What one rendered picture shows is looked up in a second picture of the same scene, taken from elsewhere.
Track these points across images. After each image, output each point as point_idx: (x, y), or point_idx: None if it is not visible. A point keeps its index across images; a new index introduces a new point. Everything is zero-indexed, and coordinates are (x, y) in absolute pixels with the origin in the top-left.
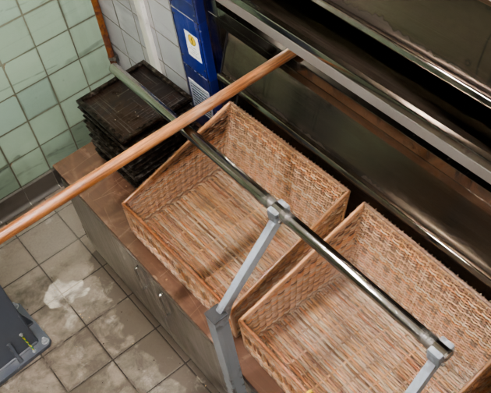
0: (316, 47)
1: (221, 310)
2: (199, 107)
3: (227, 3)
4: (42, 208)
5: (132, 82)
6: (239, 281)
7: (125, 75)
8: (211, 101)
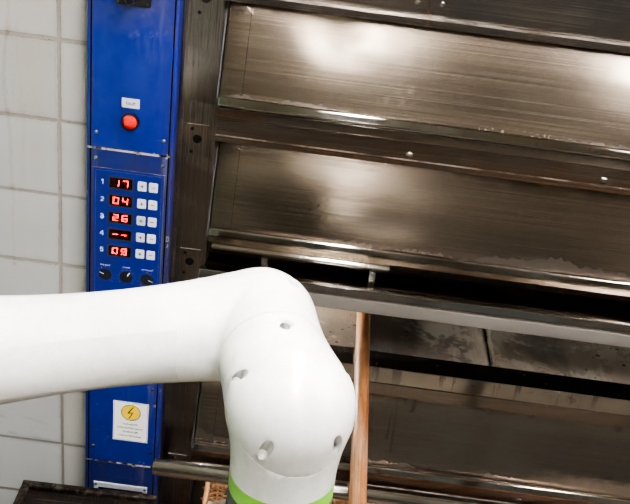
0: (522, 309)
1: None
2: (361, 452)
3: (352, 303)
4: None
5: (218, 468)
6: None
7: (196, 465)
8: (364, 440)
